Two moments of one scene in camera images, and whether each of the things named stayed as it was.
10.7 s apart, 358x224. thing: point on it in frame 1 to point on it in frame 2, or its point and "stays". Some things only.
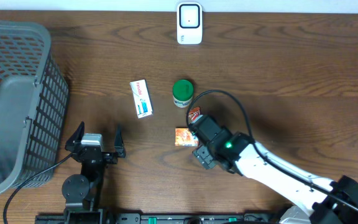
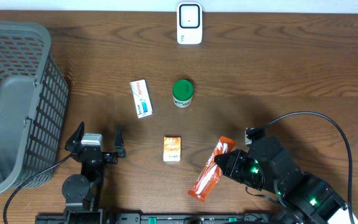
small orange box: (183, 137) to (172, 149)
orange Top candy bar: (194, 114) to (212, 171)
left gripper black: (120, 151) stays
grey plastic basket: (23, 102) stays
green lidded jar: (183, 93) stays
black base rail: (101, 216) stays
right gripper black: (201, 154) to (235, 170)
